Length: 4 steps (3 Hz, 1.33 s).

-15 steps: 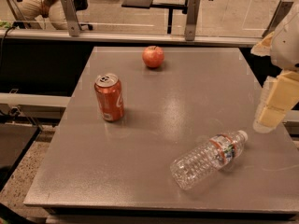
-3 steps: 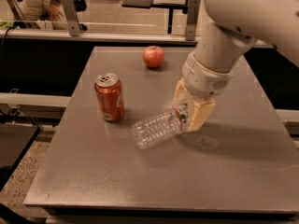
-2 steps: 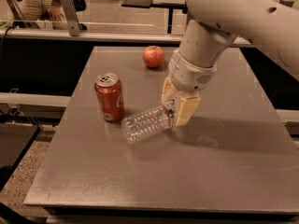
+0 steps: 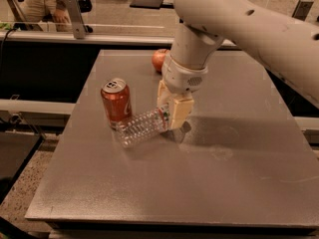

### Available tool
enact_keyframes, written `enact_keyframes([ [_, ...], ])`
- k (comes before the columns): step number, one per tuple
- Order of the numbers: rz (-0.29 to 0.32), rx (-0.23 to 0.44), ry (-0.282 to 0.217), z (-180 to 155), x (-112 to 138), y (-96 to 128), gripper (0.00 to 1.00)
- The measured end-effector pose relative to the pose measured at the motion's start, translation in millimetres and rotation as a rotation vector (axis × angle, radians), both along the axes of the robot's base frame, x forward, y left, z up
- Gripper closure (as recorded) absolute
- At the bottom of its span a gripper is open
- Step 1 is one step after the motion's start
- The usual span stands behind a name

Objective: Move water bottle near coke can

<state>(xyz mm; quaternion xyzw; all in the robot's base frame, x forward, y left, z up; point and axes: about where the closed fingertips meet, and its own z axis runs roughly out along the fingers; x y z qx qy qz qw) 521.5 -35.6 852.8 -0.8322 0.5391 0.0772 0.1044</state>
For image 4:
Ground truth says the black side table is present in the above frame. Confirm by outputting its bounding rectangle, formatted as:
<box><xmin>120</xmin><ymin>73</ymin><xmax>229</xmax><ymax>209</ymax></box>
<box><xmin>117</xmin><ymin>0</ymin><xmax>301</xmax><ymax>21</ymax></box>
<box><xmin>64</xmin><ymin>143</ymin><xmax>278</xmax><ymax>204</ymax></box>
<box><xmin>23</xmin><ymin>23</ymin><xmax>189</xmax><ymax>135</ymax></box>
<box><xmin>0</xmin><ymin>132</ymin><xmax>42</xmax><ymax>203</ymax></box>

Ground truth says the black cable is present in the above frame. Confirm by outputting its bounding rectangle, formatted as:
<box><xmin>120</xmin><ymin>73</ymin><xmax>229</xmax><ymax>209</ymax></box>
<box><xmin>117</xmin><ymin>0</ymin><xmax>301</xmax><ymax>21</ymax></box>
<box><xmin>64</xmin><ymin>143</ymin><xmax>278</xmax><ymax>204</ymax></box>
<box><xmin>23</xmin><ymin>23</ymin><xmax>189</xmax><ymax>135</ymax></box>
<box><xmin>0</xmin><ymin>27</ymin><xmax>18</xmax><ymax>78</ymax></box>

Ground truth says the red apple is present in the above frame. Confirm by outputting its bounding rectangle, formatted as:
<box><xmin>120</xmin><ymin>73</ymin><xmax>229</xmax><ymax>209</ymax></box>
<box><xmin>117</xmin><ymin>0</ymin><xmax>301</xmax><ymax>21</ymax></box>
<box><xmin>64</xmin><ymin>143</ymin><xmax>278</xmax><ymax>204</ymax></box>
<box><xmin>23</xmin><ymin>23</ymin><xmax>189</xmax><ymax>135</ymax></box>
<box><xmin>152</xmin><ymin>49</ymin><xmax>168</xmax><ymax>73</ymax></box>

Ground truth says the left metal glass bracket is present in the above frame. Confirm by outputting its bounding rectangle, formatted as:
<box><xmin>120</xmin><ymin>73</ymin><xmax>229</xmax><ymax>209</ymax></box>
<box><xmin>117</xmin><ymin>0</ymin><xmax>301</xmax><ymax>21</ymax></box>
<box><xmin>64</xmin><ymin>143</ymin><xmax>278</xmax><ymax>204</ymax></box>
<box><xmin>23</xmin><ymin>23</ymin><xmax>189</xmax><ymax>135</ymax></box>
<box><xmin>64</xmin><ymin>0</ymin><xmax>86</xmax><ymax>39</ymax></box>

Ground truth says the right metal glass bracket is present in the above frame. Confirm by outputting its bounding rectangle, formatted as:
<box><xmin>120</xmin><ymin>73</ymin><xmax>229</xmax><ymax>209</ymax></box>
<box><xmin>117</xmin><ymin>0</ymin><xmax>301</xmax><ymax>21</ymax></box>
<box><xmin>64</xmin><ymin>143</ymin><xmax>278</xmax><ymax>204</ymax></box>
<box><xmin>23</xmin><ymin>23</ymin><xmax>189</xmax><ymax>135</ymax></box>
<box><xmin>292</xmin><ymin>0</ymin><xmax>313</xmax><ymax>21</ymax></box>

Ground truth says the clear plastic water bottle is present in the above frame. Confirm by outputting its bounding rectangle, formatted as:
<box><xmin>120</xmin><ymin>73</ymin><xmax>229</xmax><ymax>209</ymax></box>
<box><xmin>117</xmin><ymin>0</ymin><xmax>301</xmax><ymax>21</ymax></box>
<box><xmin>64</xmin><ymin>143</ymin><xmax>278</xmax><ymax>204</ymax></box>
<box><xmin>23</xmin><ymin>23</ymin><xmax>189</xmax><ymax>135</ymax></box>
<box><xmin>116</xmin><ymin>105</ymin><xmax>169</xmax><ymax>148</ymax></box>

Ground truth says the metal glass bracket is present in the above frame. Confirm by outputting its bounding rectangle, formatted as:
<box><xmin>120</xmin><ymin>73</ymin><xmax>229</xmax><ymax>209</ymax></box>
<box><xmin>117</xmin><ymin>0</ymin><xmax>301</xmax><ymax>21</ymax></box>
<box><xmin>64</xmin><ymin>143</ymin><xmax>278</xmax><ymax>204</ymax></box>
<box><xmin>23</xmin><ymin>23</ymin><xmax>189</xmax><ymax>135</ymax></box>
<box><xmin>292</xmin><ymin>0</ymin><xmax>313</xmax><ymax>21</ymax></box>
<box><xmin>64</xmin><ymin>0</ymin><xmax>86</xmax><ymax>39</ymax></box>

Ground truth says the red coke can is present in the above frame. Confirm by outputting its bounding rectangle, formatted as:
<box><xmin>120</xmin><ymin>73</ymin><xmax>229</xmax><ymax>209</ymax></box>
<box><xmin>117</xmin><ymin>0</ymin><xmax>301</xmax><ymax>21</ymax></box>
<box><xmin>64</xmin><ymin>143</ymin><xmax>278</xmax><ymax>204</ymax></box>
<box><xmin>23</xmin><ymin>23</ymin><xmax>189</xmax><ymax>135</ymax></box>
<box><xmin>101</xmin><ymin>78</ymin><xmax>132</xmax><ymax>128</ymax></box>

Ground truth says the seated person in background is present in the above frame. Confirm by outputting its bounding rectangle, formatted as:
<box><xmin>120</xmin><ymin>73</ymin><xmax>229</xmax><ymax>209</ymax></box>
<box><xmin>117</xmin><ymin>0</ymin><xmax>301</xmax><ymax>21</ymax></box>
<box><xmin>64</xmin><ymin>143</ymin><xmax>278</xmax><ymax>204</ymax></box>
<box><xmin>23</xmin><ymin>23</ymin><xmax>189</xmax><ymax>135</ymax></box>
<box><xmin>19</xmin><ymin>0</ymin><xmax>94</xmax><ymax>24</ymax></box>

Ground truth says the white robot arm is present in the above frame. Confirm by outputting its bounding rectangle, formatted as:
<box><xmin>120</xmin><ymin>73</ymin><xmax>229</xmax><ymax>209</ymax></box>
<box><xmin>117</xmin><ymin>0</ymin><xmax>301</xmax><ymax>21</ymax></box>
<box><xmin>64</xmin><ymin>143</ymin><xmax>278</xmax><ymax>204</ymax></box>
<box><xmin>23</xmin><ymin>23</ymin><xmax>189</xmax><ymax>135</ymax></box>
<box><xmin>158</xmin><ymin>0</ymin><xmax>319</xmax><ymax>129</ymax></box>

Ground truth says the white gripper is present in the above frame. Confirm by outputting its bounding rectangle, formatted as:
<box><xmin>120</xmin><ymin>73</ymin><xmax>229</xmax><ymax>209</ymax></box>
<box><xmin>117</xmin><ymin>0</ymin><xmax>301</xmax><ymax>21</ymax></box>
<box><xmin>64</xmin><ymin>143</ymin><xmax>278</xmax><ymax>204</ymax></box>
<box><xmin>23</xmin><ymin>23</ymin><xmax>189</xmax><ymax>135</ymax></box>
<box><xmin>157</xmin><ymin>54</ymin><xmax>208</xmax><ymax>129</ymax></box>

